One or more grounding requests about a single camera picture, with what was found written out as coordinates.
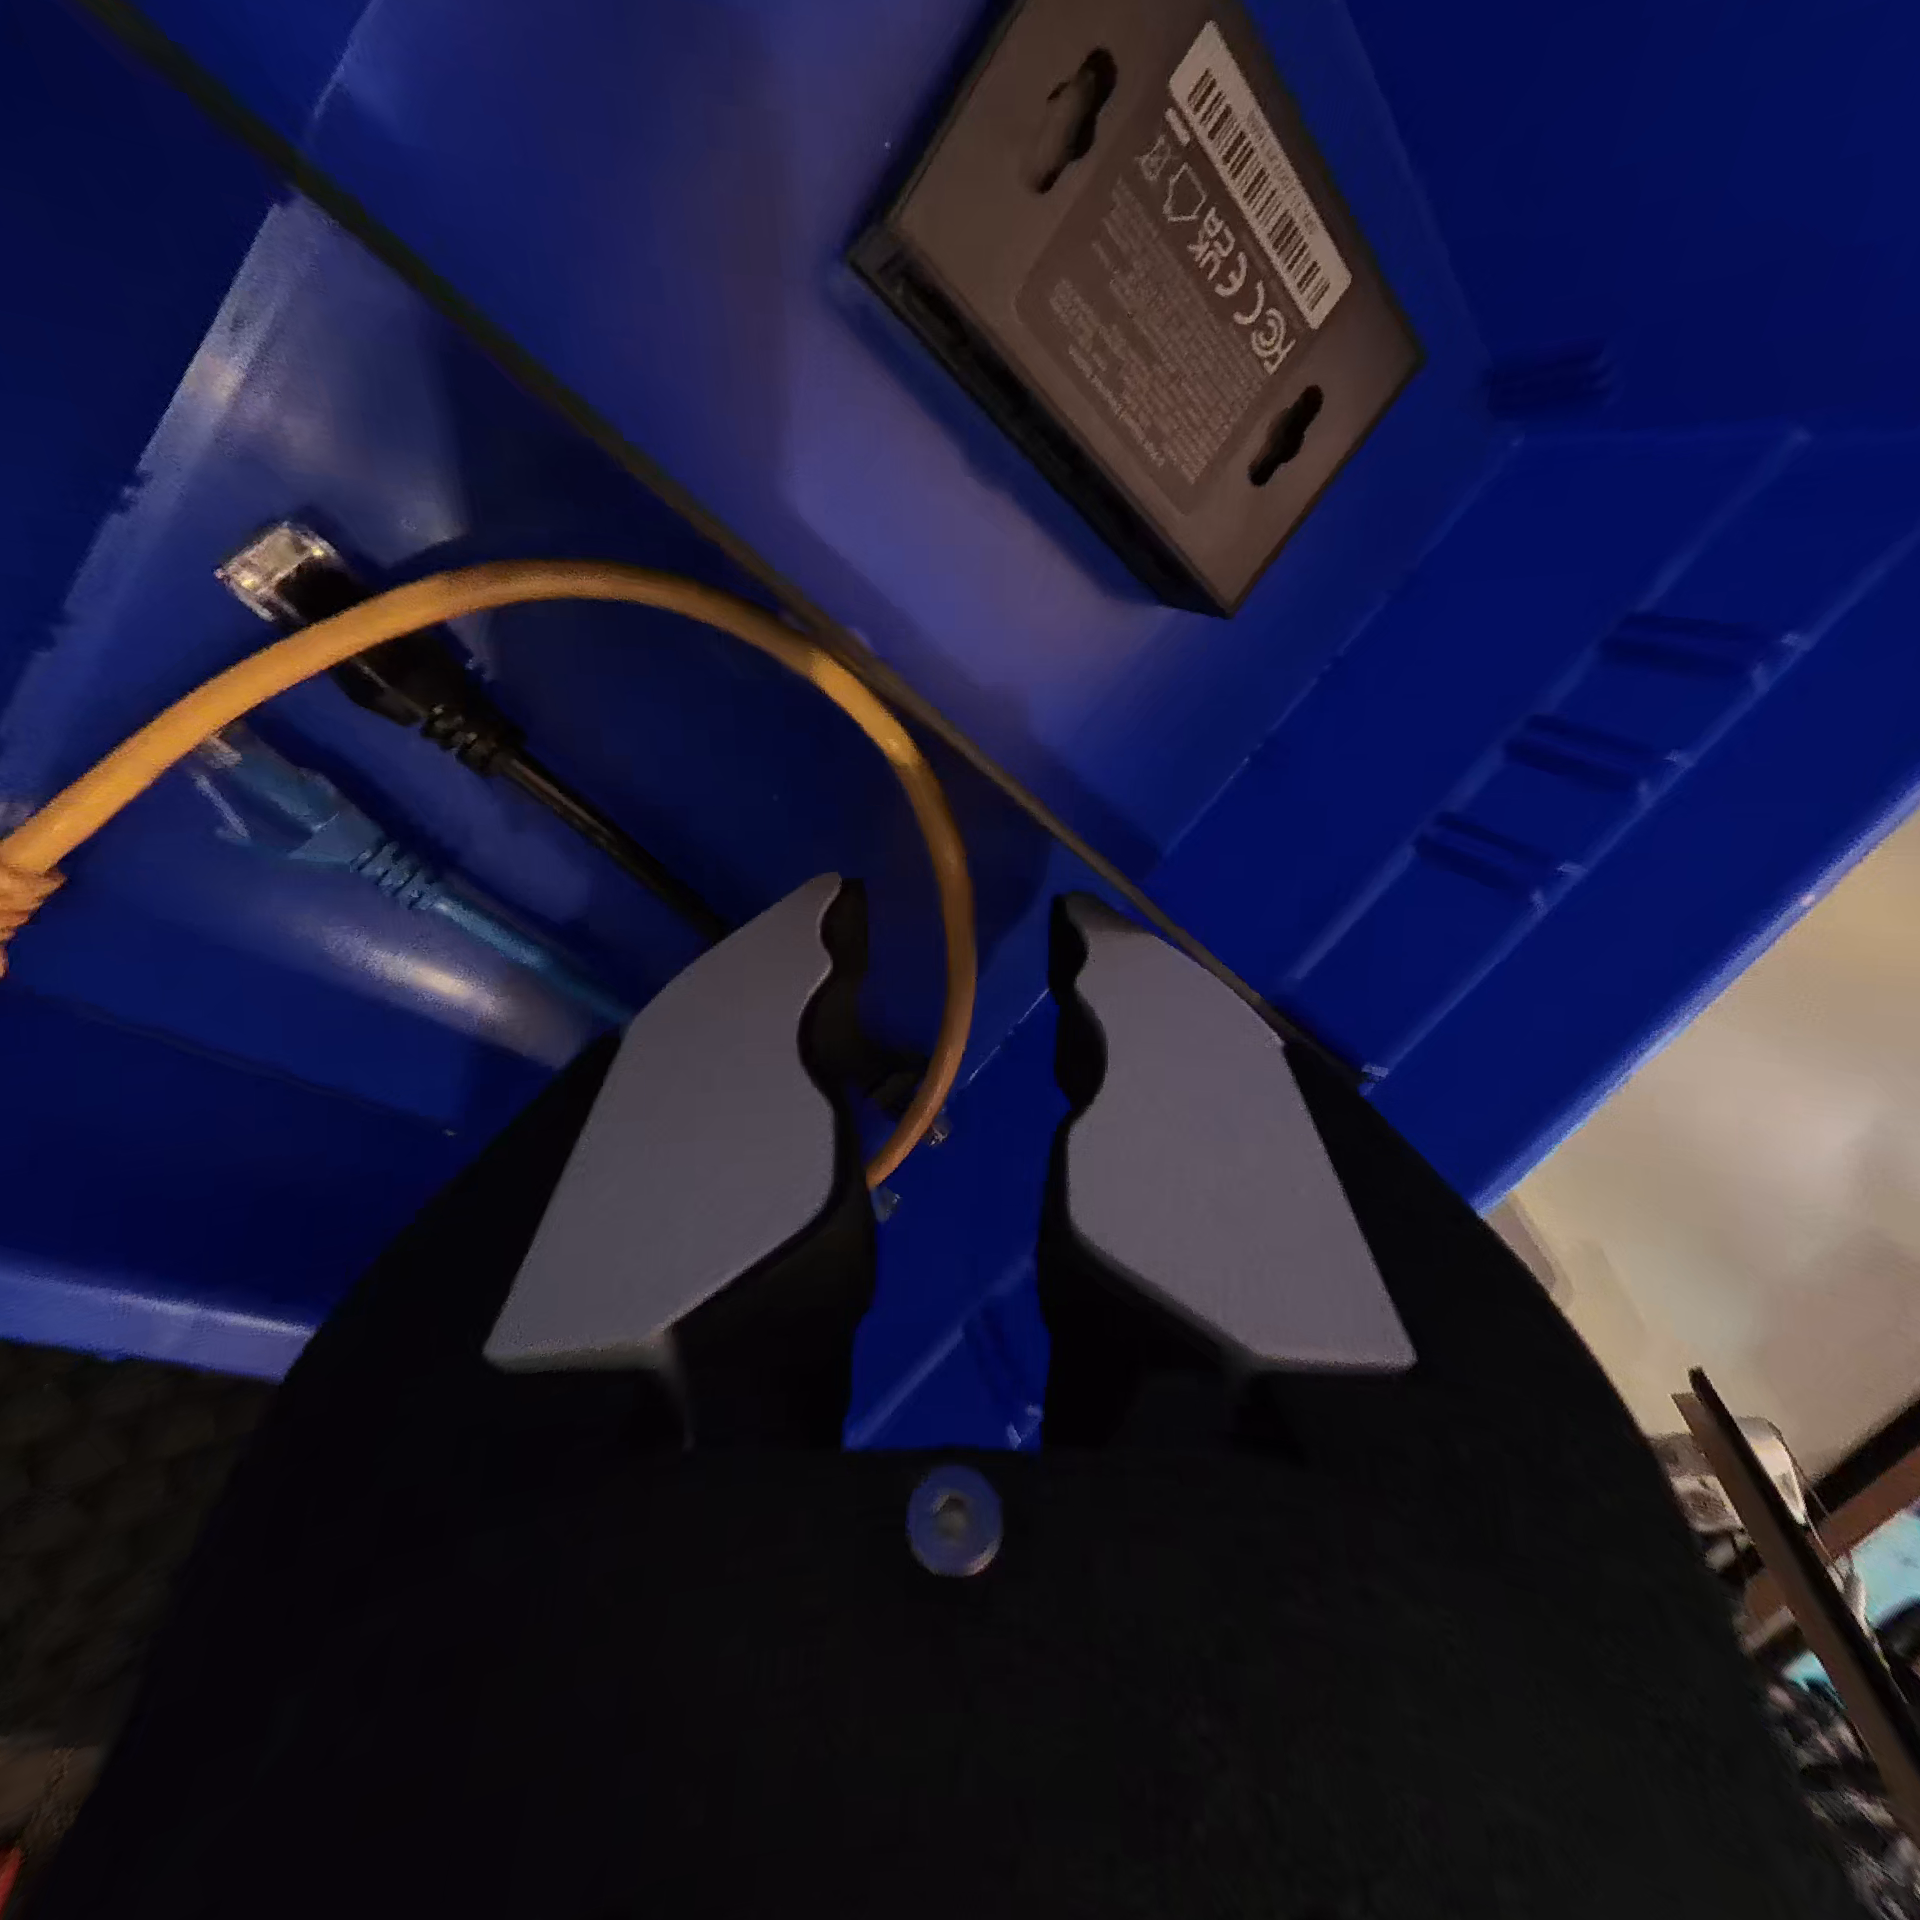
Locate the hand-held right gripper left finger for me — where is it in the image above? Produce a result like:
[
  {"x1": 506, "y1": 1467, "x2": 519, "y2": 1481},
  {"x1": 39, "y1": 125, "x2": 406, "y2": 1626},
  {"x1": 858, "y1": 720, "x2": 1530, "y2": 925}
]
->
[{"x1": 482, "y1": 870, "x2": 879, "y2": 1452}]

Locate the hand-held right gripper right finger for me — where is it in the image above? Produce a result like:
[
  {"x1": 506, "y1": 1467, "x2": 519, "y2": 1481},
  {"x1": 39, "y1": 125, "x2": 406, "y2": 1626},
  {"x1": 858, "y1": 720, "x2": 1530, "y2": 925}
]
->
[{"x1": 1036, "y1": 893, "x2": 1420, "y2": 1452}]

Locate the blue ethernet cable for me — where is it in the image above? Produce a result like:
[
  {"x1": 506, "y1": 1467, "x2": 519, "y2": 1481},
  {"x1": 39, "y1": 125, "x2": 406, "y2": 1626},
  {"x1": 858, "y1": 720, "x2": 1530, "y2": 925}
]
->
[{"x1": 176, "y1": 730, "x2": 629, "y2": 1030}]

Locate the black ethernet cable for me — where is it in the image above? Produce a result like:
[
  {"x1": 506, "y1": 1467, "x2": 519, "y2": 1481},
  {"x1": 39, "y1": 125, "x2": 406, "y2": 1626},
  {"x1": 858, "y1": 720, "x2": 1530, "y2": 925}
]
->
[{"x1": 217, "y1": 520, "x2": 740, "y2": 938}]

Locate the yellow ethernet cable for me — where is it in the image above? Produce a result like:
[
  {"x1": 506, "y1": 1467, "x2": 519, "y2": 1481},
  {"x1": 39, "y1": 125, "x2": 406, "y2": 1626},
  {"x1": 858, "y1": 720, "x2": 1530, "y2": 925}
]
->
[{"x1": 0, "y1": 558, "x2": 977, "y2": 1193}]

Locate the blue plastic bin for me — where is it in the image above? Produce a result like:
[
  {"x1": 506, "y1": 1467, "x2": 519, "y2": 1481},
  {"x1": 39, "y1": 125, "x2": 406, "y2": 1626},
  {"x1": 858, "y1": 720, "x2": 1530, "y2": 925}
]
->
[{"x1": 0, "y1": 0, "x2": 1920, "y2": 1452}]

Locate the black network switch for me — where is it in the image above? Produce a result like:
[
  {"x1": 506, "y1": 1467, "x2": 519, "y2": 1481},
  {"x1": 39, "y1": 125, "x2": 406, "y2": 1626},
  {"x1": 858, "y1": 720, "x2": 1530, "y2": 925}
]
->
[{"x1": 847, "y1": 0, "x2": 1424, "y2": 623}]

